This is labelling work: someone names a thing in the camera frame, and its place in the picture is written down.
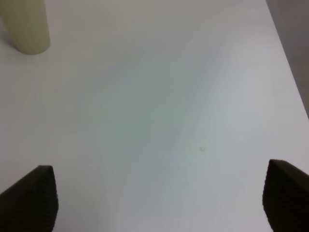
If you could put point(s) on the pale green plastic cup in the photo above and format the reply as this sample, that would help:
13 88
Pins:
26 22

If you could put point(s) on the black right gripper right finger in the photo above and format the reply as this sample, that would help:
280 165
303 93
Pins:
286 197

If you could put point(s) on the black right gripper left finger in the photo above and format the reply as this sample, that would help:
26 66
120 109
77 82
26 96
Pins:
31 204

